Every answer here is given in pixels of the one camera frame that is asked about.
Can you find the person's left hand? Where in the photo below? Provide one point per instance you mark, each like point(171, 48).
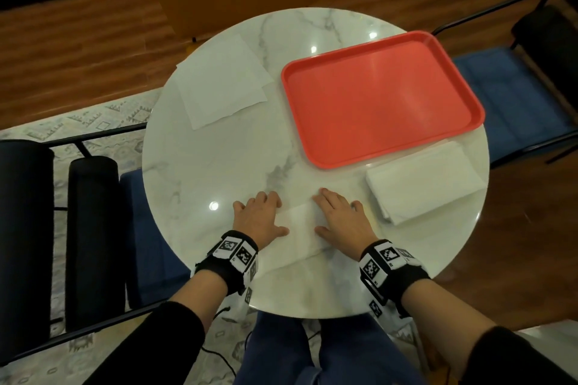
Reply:
point(257, 222)

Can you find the person's right hand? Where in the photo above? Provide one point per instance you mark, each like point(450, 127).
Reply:
point(347, 226)

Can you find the person's left little finger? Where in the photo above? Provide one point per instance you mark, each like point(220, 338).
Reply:
point(238, 207)

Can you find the person's right middle finger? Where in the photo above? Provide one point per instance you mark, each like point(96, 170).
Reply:
point(332, 198)

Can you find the person's left thumb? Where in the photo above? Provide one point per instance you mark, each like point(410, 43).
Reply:
point(279, 231)

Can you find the person's right little finger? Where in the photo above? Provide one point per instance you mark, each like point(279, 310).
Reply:
point(358, 206)

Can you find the person's left middle finger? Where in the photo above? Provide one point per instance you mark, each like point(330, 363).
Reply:
point(261, 199)

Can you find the person's right thumb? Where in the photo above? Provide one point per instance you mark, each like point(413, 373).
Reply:
point(322, 231)

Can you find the white paper napkin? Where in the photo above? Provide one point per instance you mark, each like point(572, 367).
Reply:
point(300, 236)
point(221, 82)

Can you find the person's left forearm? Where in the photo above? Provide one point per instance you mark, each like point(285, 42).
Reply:
point(180, 321)

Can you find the person's right forearm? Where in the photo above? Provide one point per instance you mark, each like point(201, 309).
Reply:
point(451, 326)

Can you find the black wristband with marker tags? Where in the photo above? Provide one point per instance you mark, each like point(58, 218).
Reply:
point(232, 258)
point(388, 269)

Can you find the stack of white napkins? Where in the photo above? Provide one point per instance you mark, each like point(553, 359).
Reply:
point(422, 181)

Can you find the red plastic tray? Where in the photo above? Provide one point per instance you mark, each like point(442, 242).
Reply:
point(381, 98)

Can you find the person's left leg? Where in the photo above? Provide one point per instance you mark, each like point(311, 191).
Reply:
point(280, 353)

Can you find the person's leg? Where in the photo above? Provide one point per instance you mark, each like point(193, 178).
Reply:
point(280, 353)
point(365, 353)

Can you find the white unfolded paper napkin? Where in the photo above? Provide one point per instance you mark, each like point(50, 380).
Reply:
point(221, 82)

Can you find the person's right leg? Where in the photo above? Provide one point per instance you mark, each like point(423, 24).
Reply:
point(365, 353)

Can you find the black cylindrical chair cushion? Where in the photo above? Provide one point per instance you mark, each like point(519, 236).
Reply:
point(92, 240)
point(25, 245)

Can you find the patterned light rug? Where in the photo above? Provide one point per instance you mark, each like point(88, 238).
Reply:
point(113, 123)

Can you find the black frame chair blue seat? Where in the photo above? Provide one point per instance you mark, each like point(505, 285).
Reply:
point(510, 100)
point(135, 240)

